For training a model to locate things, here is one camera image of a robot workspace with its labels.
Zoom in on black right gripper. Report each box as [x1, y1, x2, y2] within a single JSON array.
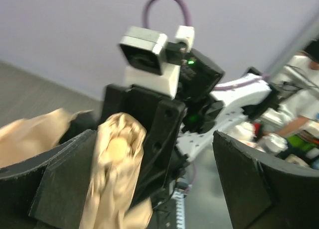
[[99, 84, 187, 206]]

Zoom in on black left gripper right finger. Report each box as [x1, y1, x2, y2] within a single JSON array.
[[213, 131, 319, 229]]

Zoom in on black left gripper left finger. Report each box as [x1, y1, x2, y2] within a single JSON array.
[[0, 130, 97, 229]]

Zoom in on beige and black umbrella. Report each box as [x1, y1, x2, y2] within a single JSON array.
[[0, 109, 153, 229]]

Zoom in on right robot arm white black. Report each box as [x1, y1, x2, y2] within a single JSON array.
[[100, 43, 279, 205]]

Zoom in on person in white shirt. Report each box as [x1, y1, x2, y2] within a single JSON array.
[[254, 39, 319, 169]]

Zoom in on white slotted cable duct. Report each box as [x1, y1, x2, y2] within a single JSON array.
[[173, 190, 185, 229]]

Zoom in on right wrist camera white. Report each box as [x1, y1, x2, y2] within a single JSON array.
[[119, 25, 195, 99]]

